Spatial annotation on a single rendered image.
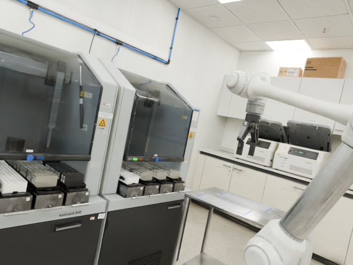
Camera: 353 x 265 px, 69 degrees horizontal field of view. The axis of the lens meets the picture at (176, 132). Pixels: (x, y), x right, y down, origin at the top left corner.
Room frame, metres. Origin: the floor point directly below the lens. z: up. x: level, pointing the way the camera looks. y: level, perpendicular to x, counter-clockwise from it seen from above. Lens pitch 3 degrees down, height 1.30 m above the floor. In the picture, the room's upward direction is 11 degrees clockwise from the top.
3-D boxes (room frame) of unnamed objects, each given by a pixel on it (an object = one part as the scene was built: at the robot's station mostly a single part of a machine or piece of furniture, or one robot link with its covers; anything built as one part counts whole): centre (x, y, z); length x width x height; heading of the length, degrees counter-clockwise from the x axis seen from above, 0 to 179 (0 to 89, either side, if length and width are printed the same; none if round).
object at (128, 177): (1.81, 0.33, 0.83); 0.30 x 0.10 x 0.06; 49
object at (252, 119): (1.32, -0.37, 1.36); 0.08 x 0.07 x 0.09; 139
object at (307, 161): (3.46, -1.73, 1.24); 0.62 x 0.56 x 0.69; 139
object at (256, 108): (1.32, -0.37, 1.43); 0.09 x 0.09 x 0.06
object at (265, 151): (3.84, -1.30, 1.22); 0.62 x 0.56 x 0.64; 137
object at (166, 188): (2.13, 0.23, 0.78); 0.73 x 0.14 x 0.09; 49
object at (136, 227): (2.20, 0.43, 0.81); 1.06 x 0.84 x 1.62; 49
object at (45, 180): (1.33, 0.62, 0.85); 0.12 x 0.02 x 0.06; 139
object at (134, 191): (1.90, 0.43, 0.78); 0.73 x 0.14 x 0.09; 49
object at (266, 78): (1.32, -0.36, 1.54); 0.13 x 0.11 x 0.16; 132
